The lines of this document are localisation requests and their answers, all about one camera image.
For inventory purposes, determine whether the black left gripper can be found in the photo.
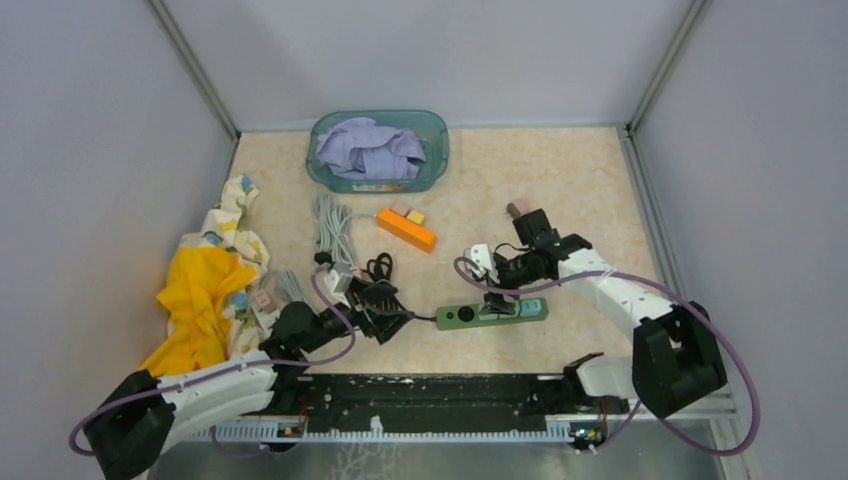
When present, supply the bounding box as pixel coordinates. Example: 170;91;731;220
302;275;415;353

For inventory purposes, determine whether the green power strip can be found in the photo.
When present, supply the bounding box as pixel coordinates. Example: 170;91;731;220
436;297;549;331

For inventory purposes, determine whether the pink usb plug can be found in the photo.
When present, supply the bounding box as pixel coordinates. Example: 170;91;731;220
506;199;531;219

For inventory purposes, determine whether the light green usb plug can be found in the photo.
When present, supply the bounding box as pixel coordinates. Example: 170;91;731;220
477;306;500;321

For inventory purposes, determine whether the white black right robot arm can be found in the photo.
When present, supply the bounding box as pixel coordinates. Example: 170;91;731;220
465;209;727;418

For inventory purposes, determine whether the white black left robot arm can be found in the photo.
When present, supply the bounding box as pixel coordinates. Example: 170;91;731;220
69;281;414;479

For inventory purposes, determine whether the teal usb plug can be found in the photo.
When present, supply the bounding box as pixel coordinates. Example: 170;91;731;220
520;299;544;317

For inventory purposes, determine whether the orange power strip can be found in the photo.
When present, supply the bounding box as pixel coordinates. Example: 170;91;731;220
375;208;437;253

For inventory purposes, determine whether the purple cloth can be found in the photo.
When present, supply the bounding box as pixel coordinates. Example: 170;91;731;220
315;117;426;180

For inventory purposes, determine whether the yellow patterned cloth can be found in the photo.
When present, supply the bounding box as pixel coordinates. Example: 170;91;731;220
140;174;271;377

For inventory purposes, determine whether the teal plastic basin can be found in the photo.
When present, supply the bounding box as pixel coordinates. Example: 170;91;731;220
305;109;450;193

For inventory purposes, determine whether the black coiled cable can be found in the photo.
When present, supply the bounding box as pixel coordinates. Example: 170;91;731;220
364;251;439;326

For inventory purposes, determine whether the grey coiled cable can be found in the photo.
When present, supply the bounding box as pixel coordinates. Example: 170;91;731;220
274;268;309;309
311;192;379;270

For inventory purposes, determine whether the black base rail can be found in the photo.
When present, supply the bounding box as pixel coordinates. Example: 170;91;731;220
247;374;631;442

